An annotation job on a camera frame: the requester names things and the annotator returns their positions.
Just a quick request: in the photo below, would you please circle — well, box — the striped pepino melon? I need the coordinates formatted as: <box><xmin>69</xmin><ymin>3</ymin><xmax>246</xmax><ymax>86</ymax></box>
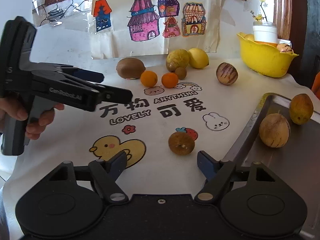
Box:
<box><xmin>216</xmin><ymin>62</ymin><xmax>239</xmax><ymax>86</ymax></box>
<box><xmin>259</xmin><ymin>113</ymin><xmax>291</xmax><ymax>148</ymax></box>

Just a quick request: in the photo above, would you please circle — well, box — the woman orange dress poster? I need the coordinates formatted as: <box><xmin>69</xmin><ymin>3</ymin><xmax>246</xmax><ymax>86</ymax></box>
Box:
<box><xmin>311</xmin><ymin>72</ymin><xmax>320</xmax><ymax>94</ymax></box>

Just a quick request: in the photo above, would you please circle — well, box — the brown kiwi fruit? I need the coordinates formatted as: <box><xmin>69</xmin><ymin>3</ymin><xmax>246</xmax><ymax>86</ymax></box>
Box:
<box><xmin>116</xmin><ymin>57</ymin><xmax>146</xmax><ymax>80</ymax></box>

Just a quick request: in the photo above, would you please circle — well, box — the metal baking tray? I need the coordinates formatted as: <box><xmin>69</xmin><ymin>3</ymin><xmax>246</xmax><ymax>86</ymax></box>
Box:
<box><xmin>224</xmin><ymin>93</ymin><xmax>319</xmax><ymax>239</ymax></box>

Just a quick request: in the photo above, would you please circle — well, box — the small brown longan back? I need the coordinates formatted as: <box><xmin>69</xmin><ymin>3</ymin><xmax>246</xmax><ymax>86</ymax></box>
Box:
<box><xmin>174</xmin><ymin>67</ymin><xmax>187</xmax><ymax>80</ymax></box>

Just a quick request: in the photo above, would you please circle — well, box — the green-yellow round fruit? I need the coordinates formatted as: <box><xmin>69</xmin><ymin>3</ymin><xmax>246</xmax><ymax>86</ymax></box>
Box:
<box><xmin>166</xmin><ymin>49</ymin><xmax>190</xmax><ymax>72</ymax></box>

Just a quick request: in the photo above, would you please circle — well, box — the small brown longan front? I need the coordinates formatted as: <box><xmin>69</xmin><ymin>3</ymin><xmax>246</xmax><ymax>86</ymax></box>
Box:
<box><xmin>168</xmin><ymin>132</ymin><xmax>195</xmax><ymax>155</ymax></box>

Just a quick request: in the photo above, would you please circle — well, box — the houses drawing paper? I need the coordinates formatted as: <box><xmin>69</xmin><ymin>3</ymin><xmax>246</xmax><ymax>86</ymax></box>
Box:
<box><xmin>88</xmin><ymin>0</ymin><xmax>222</xmax><ymax>59</ymax></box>

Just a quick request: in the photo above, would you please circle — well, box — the green-brown passion fruit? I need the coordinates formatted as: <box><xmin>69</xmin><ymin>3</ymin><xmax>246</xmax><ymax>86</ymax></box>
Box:
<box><xmin>289</xmin><ymin>94</ymin><xmax>313</xmax><ymax>125</ymax></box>

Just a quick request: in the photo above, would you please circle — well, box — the small orange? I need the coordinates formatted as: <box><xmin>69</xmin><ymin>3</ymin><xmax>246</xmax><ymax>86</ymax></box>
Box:
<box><xmin>161</xmin><ymin>73</ymin><xmax>179</xmax><ymax>88</ymax></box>
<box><xmin>140</xmin><ymin>70</ymin><xmax>158</xmax><ymax>88</ymax></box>

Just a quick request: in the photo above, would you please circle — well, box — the white printed table cloth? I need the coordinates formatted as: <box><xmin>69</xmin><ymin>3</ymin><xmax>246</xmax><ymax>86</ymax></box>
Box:
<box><xmin>1</xmin><ymin>59</ymin><xmax>319</xmax><ymax>239</ymax></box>

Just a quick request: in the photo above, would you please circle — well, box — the person's left hand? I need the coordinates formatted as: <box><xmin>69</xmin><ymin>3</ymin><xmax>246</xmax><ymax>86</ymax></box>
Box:
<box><xmin>1</xmin><ymin>98</ymin><xmax>65</xmax><ymax>140</ymax></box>

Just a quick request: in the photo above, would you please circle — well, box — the brown wooden door frame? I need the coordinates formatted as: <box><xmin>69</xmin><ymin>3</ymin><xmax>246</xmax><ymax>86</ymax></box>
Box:
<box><xmin>273</xmin><ymin>0</ymin><xmax>293</xmax><ymax>40</ymax></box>

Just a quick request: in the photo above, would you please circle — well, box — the yellow lemon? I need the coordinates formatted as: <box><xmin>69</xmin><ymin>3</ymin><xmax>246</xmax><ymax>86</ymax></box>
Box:
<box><xmin>188</xmin><ymin>48</ymin><xmax>209</xmax><ymax>69</ymax></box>

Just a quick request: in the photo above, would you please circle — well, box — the striped pepino melon front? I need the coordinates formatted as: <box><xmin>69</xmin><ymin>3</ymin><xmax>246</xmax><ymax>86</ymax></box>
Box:
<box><xmin>259</xmin><ymin>113</ymin><xmax>291</xmax><ymax>148</ymax></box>

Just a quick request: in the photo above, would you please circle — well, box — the striped melon in bowl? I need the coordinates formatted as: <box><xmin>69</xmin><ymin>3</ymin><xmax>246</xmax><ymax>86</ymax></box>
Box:
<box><xmin>277</xmin><ymin>43</ymin><xmax>293</xmax><ymax>55</ymax></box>

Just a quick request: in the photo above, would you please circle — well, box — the white jar with flowers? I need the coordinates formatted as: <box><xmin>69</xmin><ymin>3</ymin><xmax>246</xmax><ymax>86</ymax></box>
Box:
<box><xmin>250</xmin><ymin>0</ymin><xmax>278</xmax><ymax>47</ymax></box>

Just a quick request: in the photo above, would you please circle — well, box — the yellow plastic bowl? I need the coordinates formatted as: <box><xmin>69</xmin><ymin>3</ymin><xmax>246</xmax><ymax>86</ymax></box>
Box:
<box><xmin>237</xmin><ymin>33</ymin><xmax>298</xmax><ymax>78</ymax></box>

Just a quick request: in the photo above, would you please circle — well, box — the yellow fruit in bowl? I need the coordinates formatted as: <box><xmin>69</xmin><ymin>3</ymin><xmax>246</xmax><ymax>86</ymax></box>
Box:
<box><xmin>244</xmin><ymin>34</ymin><xmax>254</xmax><ymax>41</ymax></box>

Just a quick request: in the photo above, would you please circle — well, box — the small brown longan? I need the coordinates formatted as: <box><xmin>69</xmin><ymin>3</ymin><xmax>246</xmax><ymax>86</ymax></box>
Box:
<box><xmin>174</xmin><ymin>67</ymin><xmax>187</xmax><ymax>80</ymax></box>
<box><xmin>168</xmin><ymin>132</ymin><xmax>195</xmax><ymax>155</ymax></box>

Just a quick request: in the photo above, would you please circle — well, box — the striped pepino melon back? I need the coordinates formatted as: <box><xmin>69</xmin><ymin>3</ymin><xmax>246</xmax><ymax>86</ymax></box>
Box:
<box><xmin>216</xmin><ymin>62</ymin><xmax>239</xmax><ymax>86</ymax></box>

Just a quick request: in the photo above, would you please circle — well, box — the boy with fan drawing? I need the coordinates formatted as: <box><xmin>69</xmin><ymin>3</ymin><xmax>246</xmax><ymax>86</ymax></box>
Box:
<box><xmin>31</xmin><ymin>0</ymin><xmax>96</xmax><ymax>28</ymax></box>

